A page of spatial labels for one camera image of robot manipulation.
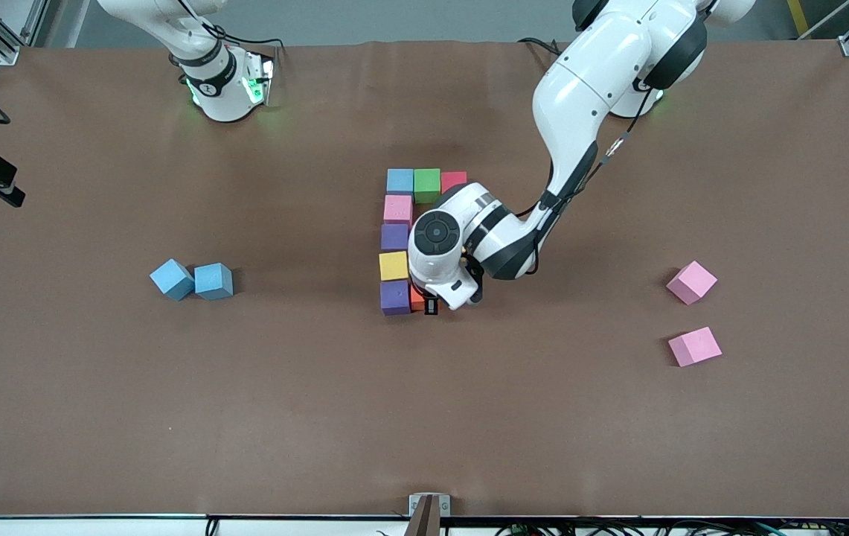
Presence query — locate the white table edge rail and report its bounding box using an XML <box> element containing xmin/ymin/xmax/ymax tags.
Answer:
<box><xmin>0</xmin><ymin>515</ymin><xmax>849</xmax><ymax>536</ymax></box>

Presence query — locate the brown table mat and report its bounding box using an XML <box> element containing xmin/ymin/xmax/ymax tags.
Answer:
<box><xmin>0</xmin><ymin>39</ymin><xmax>849</xmax><ymax>519</ymax></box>

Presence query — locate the yellow foam block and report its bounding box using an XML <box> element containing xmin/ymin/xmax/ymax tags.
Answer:
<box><xmin>379</xmin><ymin>252</ymin><xmax>410</xmax><ymax>282</ymax></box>

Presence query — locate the black cable bundle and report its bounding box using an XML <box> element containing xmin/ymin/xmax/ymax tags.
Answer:
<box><xmin>495</xmin><ymin>521</ymin><xmax>849</xmax><ymax>536</ymax></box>

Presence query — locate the pink foam block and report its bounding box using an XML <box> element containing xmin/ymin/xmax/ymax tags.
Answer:
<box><xmin>666</xmin><ymin>260</ymin><xmax>719</xmax><ymax>306</ymax></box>
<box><xmin>383</xmin><ymin>195</ymin><xmax>414</xmax><ymax>226</ymax></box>
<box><xmin>667</xmin><ymin>326</ymin><xmax>723</xmax><ymax>369</ymax></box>

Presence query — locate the grey metal bracket with post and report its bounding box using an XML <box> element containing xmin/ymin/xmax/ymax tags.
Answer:
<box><xmin>406</xmin><ymin>493</ymin><xmax>452</xmax><ymax>536</ymax></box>

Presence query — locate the green foam block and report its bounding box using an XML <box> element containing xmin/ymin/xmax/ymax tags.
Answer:
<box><xmin>414</xmin><ymin>168</ymin><xmax>442</xmax><ymax>205</ymax></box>

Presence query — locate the black right base cable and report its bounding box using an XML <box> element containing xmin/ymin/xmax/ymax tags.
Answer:
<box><xmin>171</xmin><ymin>0</ymin><xmax>285</xmax><ymax>54</ymax></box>

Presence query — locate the metal base connector bracket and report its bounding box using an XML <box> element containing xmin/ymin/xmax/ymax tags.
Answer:
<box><xmin>244</xmin><ymin>54</ymin><xmax>276</xmax><ymax>106</ymax></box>

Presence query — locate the black left base cable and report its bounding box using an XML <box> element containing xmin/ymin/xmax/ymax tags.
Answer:
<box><xmin>517</xmin><ymin>37</ymin><xmax>563</xmax><ymax>57</ymax></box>

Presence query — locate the black base cable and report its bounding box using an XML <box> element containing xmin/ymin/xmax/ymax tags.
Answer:
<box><xmin>517</xmin><ymin>37</ymin><xmax>563</xmax><ymax>57</ymax></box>
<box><xmin>171</xmin><ymin>0</ymin><xmax>285</xmax><ymax>54</ymax></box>

